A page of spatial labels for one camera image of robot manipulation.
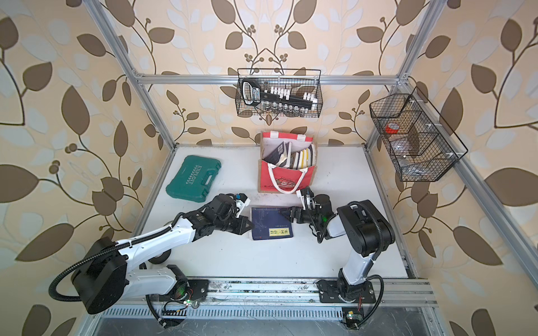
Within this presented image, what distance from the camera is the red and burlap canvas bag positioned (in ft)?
2.82

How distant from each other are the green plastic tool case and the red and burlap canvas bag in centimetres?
25

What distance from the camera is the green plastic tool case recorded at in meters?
0.98
